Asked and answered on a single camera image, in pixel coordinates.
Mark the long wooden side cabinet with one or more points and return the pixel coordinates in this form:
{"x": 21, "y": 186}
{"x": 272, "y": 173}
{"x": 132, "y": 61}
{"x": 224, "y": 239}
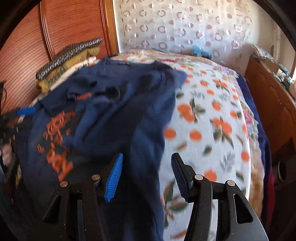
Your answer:
{"x": 276, "y": 109}

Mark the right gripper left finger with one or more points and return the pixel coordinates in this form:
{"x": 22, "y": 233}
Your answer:
{"x": 75, "y": 210}

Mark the red wooden wardrobe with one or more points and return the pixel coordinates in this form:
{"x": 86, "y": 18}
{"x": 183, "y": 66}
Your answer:
{"x": 42, "y": 33}

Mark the navy blue printed t-shirt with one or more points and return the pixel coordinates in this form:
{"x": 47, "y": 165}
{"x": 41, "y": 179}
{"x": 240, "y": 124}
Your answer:
{"x": 100, "y": 111}

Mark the stack of folded cloths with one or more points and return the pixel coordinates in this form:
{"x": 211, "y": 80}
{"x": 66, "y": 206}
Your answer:
{"x": 261, "y": 53}

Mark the floral quilt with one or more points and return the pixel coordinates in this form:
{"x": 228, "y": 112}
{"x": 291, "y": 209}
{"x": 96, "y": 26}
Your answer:
{"x": 257, "y": 173}

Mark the white circle pattern curtain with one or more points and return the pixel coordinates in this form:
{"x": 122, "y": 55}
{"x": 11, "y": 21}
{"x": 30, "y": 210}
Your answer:
{"x": 224, "y": 29}

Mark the blue box on bed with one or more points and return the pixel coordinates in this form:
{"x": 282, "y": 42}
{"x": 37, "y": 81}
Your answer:
{"x": 198, "y": 52}

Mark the cardboard box on cabinet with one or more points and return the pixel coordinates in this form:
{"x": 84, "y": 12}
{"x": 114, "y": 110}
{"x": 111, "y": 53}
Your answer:
{"x": 270, "y": 65}

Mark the person left hand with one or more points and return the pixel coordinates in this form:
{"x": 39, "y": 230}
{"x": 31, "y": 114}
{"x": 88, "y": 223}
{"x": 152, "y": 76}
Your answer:
{"x": 7, "y": 155}

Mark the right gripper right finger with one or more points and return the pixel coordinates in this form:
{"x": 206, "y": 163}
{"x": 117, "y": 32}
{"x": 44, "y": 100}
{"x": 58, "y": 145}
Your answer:
{"x": 237, "y": 220}

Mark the brown patterned folded blanket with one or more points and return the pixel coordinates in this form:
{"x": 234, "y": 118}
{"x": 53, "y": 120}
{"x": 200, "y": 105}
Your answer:
{"x": 71, "y": 55}

